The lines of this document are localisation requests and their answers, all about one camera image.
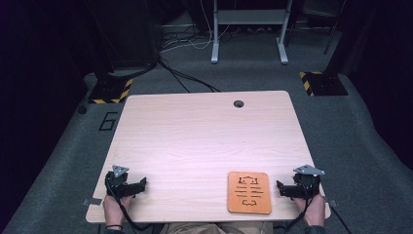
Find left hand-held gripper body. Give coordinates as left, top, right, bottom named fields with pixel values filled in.
left=104, top=165, right=134, bottom=199

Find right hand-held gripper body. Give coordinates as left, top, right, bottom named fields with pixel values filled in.
left=292, top=164, right=326, bottom=200

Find orange leather cut-out mat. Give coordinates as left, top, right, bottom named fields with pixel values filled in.
left=227, top=171, right=273, bottom=215

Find person's right hand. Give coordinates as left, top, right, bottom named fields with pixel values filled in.
left=294, top=193, right=326, bottom=227

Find person's left hand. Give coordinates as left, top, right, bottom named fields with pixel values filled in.
left=102, top=193, right=133, bottom=227

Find hazard-striped black stand base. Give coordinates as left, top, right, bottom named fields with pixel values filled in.
left=298, top=70, right=349, bottom=98
left=88, top=77, right=134, bottom=105

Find dark cabinet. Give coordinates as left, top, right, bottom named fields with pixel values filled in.
left=94, top=0, right=164, bottom=71

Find thin black pole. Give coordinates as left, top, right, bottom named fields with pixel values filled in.
left=323, top=0, right=347, bottom=56

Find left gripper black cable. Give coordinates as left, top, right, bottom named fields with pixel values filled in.
left=104, top=172, right=154, bottom=232

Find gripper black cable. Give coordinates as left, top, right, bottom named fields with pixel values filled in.
left=104, top=172, right=154, bottom=232
left=274, top=181, right=318, bottom=233

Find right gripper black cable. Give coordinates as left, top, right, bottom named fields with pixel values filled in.
left=274, top=181, right=318, bottom=233

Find thin black cable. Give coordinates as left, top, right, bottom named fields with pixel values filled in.
left=330, top=206, right=353, bottom=234

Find black floor cables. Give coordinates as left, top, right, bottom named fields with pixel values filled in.
left=157, top=58, right=222, bottom=94

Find black stand post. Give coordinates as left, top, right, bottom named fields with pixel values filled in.
left=325, top=0, right=368, bottom=78

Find white floor cables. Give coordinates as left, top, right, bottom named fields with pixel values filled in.
left=160, top=0, right=232, bottom=54

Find white metal stand frame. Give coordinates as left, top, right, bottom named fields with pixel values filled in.
left=210, top=0, right=293, bottom=65

